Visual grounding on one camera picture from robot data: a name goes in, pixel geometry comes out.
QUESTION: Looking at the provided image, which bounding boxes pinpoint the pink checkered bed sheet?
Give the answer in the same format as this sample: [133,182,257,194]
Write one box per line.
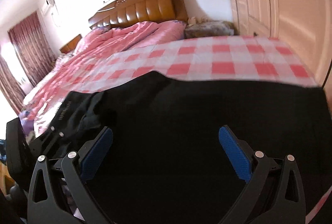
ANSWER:
[23,36,319,136]

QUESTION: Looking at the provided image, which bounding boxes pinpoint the nightstand with floral cover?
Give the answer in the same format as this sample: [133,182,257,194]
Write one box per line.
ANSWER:
[184,20,234,39]

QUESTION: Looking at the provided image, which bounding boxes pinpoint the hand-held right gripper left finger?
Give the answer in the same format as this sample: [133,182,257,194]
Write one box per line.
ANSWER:
[27,125,114,224]

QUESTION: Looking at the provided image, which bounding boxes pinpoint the red patterned curtain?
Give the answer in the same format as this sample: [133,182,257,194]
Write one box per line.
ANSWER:
[0,12,56,111]

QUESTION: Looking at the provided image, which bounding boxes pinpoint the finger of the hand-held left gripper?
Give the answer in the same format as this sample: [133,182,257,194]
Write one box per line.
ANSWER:
[30,125,65,157]

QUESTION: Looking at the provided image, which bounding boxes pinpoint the white air conditioner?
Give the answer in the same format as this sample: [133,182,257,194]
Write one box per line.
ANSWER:
[41,0,56,16]

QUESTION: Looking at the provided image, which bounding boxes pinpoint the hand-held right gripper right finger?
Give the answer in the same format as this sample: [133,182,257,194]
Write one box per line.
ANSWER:
[218,125,306,224]

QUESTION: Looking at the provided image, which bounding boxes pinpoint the pink quilt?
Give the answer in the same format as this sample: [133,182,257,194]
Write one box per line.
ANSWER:
[56,20,184,66]

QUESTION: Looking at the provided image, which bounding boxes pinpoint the wooden padded headboard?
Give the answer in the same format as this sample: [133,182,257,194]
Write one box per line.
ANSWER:
[89,0,189,30]

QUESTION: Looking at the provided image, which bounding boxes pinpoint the black pants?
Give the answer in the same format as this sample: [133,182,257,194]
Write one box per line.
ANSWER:
[48,71,332,224]

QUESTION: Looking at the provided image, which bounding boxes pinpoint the light wooden wardrobe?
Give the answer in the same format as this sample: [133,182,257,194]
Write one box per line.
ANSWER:
[219,0,332,88]

